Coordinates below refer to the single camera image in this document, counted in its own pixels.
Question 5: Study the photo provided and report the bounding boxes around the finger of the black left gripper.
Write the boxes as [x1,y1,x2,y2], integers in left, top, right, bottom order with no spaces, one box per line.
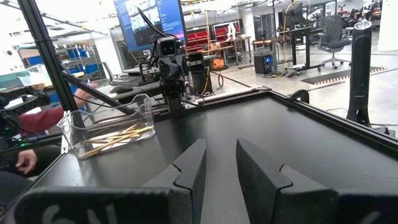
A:
[162,60,175,81]
[174,59,188,80]

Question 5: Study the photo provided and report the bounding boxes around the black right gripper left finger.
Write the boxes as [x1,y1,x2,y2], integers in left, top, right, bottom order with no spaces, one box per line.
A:
[142,138,208,224]

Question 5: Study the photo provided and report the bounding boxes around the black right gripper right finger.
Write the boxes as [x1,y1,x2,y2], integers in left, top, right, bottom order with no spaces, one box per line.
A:
[235,138,339,224]

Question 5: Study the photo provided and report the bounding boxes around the black keyboard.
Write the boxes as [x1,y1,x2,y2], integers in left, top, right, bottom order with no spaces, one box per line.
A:
[108,75,162,88]

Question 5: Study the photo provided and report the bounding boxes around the black computer mouse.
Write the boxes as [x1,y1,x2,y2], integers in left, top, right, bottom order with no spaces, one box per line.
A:
[109,84,134,95]

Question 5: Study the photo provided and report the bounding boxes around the red storage bin rack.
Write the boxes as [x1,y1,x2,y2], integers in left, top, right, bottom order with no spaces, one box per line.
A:
[185,26,233,53]

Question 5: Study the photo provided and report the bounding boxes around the orange bucket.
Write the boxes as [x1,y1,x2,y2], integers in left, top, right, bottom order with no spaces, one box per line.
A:
[210,57,225,72]

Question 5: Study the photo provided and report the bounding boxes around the clear plastic bin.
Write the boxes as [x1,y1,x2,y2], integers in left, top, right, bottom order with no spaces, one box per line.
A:
[57,93,156,160]

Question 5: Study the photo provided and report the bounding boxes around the wooden workbench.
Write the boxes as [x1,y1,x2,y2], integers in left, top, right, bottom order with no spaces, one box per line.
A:
[198,35,253,66]

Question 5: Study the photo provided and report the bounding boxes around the large blue-screen monitor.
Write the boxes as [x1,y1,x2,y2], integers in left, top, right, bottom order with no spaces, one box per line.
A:
[113,0,188,53]

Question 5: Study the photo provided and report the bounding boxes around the blue storage bin rack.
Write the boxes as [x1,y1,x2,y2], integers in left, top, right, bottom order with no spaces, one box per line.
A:
[18,43,102,82]

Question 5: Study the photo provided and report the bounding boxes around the person's hand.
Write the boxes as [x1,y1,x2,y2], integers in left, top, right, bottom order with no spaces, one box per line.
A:
[14,148,39,175]
[73,81,98,109]

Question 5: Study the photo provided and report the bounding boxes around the white round pillar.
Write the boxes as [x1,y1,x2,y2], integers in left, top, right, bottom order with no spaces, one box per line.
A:
[377,0,398,52]
[239,6,256,43]

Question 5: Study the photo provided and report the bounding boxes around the black computer blue lights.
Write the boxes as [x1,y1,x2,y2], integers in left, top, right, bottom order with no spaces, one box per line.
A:
[252,50,277,75]

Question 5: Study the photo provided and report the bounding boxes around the black desk monitor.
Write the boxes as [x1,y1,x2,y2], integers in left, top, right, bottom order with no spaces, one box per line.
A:
[287,2,305,29]

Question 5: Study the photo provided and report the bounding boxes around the black standing desk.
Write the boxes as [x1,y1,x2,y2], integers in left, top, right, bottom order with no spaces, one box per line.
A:
[284,26,321,77]

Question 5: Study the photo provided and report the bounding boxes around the black tower fan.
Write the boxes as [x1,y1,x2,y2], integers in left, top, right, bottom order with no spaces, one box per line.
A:
[346,19,374,126]

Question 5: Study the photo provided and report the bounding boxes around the grey office chair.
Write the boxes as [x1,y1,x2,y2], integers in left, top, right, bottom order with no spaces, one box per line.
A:
[317,14,353,70]

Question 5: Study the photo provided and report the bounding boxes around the person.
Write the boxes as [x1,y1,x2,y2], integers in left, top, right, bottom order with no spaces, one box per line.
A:
[0,144,63,215]

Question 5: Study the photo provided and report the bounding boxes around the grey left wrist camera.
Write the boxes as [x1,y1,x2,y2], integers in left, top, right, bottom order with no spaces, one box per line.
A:
[156,36,180,58]

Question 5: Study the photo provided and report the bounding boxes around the black frame brace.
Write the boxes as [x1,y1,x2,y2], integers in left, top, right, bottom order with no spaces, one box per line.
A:
[60,70,137,116]

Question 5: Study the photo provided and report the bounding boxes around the black curved bracket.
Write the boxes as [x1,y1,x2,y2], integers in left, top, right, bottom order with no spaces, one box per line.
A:
[288,89,311,105]

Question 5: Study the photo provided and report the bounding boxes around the black frame post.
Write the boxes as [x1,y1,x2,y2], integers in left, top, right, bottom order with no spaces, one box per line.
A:
[17,0,79,113]

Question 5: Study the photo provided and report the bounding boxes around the black striped cable ramp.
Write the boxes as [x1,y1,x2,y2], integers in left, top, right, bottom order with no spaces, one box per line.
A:
[300,66,388,86]

